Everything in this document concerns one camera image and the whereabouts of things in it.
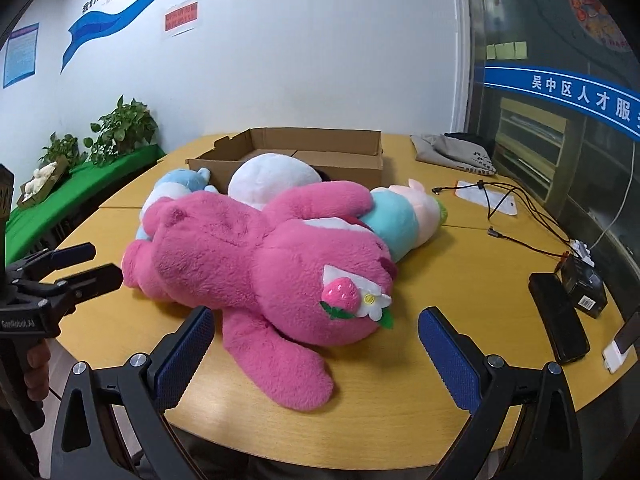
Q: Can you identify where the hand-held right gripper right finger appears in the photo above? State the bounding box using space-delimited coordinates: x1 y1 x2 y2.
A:
417 306 591 480

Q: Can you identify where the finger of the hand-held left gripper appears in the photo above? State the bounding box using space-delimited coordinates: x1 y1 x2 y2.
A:
15 263 123 311
7 242 97 281

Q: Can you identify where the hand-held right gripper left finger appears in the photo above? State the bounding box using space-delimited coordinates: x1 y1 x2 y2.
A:
47 305 216 480

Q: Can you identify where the pink plush bear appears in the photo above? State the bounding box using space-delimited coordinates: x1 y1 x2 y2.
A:
121 180 398 413

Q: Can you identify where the light blue plush toy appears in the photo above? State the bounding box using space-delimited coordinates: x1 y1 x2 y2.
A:
135 166 221 243

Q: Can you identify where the teal and pink plush doll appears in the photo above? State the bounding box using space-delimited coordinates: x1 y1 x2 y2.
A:
360 177 449 263

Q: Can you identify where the clear phone case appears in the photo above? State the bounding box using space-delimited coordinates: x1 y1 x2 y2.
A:
452 179 521 218

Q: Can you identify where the white round plush toy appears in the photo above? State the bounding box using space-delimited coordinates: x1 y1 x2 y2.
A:
227 152 323 211

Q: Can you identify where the brown cardboard box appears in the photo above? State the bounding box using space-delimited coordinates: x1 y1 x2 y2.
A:
186 127 385 193

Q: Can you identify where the person's left hand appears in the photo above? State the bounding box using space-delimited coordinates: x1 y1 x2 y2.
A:
24 339 52 403

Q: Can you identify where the green cloth covered shelf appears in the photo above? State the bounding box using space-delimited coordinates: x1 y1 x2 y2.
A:
5 144 167 266

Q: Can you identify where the small white plush toy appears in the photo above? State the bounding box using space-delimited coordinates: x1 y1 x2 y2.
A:
22 162 58 196

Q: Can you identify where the small green potted plant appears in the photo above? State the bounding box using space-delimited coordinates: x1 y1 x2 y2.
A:
39 132 87 171

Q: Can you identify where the black power bank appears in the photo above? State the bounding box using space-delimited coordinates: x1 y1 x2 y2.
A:
529 272 591 365

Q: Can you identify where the large green potted plant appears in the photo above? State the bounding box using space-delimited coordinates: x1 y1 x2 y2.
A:
84 95 158 166

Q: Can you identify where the small black box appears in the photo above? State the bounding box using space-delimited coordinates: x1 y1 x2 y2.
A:
559 255 608 318

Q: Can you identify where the white charger block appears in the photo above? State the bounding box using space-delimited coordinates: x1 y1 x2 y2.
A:
602 342 630 373

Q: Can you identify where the white charger plug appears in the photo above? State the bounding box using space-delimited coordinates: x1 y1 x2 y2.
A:
570 239 596 267

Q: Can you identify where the smartphone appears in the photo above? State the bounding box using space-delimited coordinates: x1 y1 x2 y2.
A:
614 312 640 356

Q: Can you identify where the grey cloth bag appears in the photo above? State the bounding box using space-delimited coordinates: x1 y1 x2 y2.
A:
411 132 498 178

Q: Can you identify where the wooden shelf behind glass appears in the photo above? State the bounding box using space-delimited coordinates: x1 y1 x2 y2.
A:
497 97 568 186

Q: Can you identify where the blue glass banner strip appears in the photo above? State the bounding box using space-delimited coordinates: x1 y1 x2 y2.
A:
482 65 640 143

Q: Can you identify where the red round window decal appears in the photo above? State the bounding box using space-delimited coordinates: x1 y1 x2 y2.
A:
570 0 632 53

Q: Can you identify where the black multi-head charging cable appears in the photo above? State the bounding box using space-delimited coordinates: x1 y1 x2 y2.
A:
431 180 576 261

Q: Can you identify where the blue framed wall poster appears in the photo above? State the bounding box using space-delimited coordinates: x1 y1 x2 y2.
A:
2 22 40 90

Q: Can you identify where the white charging cable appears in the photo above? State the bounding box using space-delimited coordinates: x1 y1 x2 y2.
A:
587 170 633 251

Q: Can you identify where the blue wave wall decal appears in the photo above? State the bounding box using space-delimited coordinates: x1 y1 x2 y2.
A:
60 0 396 75

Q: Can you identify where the red and white wall notice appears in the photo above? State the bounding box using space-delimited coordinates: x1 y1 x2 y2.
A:
162 2 200 37

